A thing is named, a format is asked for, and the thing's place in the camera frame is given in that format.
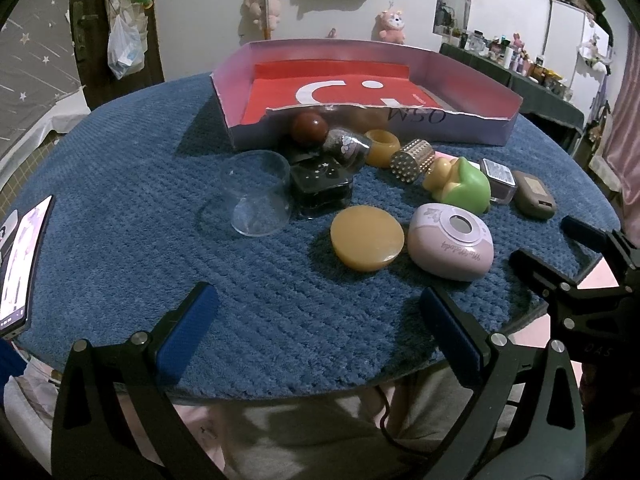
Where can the amber round disc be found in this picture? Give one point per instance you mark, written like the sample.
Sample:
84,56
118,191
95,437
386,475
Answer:
366,237

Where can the brown ball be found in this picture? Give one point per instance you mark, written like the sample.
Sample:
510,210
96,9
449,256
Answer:
310,129

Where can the group of bottles and jars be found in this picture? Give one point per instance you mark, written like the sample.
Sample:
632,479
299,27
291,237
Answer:
515,57

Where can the dark glittery bottle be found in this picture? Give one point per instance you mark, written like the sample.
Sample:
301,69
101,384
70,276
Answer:
345,146

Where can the white hanging decoration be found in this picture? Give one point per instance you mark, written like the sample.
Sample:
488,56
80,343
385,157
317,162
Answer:
595,52

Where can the pale pink plush toy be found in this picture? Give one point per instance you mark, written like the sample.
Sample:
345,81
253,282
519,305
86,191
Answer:
257,10

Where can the pink and red cardboard box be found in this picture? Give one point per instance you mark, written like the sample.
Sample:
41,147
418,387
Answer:
350,90

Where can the studded metal cylinder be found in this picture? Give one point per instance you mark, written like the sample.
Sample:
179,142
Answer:
410,162

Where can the smartphone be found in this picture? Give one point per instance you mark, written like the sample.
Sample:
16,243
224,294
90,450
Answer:
22,270

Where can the dark-cloth side table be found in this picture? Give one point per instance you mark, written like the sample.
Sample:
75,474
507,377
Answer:
540,95

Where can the hanging plastic bag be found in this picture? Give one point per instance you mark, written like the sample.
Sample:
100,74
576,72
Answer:
125,50

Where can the pink plush toy with face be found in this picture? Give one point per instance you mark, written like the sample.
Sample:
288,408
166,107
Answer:
392,25

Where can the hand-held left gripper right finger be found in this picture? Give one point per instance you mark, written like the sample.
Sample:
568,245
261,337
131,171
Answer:
450,332

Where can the grey star-print curtain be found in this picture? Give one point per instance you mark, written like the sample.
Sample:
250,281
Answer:
30,35

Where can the clear plastic cup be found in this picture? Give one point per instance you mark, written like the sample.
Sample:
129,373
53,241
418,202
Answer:
255,195

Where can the black star-print bottle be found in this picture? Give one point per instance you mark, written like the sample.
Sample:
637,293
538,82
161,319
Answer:
320,185

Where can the grey-brown handheld meter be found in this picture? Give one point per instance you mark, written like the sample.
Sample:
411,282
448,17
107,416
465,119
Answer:
534,195

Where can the pink tube with silver end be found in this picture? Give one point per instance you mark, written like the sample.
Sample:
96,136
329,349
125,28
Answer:
498,180

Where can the green and yellow toy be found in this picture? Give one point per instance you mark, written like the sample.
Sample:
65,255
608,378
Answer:
462,185

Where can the white refrigerator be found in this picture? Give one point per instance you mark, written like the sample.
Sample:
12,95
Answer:
565,30

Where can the pink round device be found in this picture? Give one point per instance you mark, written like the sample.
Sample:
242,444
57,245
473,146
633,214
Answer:
447,247

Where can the pink curtain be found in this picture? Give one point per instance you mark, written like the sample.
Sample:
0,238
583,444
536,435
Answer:
627,110

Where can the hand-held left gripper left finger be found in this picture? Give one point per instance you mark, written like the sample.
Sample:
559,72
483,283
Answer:
187,332

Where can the pink wall hanger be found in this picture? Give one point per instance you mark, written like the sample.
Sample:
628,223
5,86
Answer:
332,33

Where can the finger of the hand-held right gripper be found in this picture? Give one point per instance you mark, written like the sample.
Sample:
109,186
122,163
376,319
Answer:
582,230
537,267

